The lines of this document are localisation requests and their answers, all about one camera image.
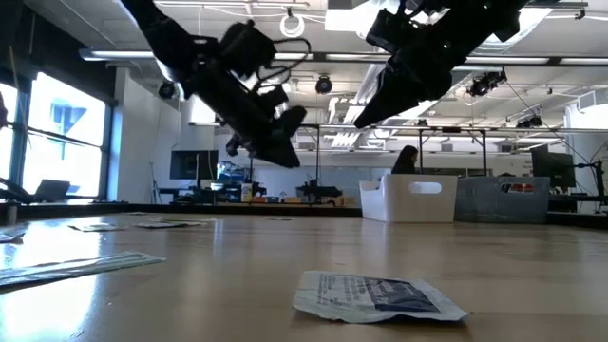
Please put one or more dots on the black computer monitor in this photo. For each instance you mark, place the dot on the black computer monitor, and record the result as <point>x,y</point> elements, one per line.
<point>190,164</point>
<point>553,166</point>

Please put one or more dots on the large bright window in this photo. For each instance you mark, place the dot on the large bright window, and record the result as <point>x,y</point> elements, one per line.
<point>66,142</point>

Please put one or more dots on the dark laptop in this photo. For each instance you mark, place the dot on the dark laptop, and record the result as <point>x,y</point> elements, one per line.
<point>52,190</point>

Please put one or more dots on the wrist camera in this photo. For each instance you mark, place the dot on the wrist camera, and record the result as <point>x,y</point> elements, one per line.
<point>389,31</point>
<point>247,47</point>

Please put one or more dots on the person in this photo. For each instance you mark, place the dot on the person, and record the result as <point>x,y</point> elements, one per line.
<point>406,164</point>

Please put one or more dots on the black round ceiling lamp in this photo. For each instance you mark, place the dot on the black round ceiling lamp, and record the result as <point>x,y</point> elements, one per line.
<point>166,90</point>
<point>323,84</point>

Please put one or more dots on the black metal background frame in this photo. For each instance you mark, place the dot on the black metal background frame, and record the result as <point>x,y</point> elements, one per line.
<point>332,126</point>

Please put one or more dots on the white yellow carton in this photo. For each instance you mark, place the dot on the white yellow carton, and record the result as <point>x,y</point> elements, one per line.
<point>246,192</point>

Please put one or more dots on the white plastic bin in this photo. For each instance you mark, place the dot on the white plastic bin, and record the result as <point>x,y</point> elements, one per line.
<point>394,204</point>

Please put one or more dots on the white ceiling light panel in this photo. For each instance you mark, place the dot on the white ceiling light panel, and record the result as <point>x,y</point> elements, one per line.
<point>347,16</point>

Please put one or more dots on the black overhead rig camera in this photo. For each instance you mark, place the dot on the black overhead rig camera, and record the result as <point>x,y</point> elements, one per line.
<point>487,83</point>

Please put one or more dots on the black background robot arm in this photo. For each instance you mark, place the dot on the black background robot arm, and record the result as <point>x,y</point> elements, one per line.
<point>318,191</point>

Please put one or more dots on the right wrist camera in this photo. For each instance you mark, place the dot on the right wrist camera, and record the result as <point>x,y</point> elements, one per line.
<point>389,31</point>

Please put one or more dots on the grey plastic bin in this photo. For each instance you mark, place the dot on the grey plastic bin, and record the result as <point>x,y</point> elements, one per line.
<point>484,206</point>

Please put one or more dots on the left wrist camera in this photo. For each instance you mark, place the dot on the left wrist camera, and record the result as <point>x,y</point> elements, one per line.
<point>247,47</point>

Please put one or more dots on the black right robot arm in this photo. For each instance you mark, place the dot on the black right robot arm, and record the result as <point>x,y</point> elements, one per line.
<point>484,24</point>

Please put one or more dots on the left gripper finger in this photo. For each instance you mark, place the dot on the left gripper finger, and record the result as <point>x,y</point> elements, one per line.
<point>282,152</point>
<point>260,151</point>

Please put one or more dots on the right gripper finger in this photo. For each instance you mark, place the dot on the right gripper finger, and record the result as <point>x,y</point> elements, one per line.
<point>399,102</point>
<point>382,92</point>

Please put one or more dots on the blue white alcohol pad packet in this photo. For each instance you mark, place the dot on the blue white alcohol pad packet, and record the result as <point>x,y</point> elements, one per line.
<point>380,297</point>
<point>166,225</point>

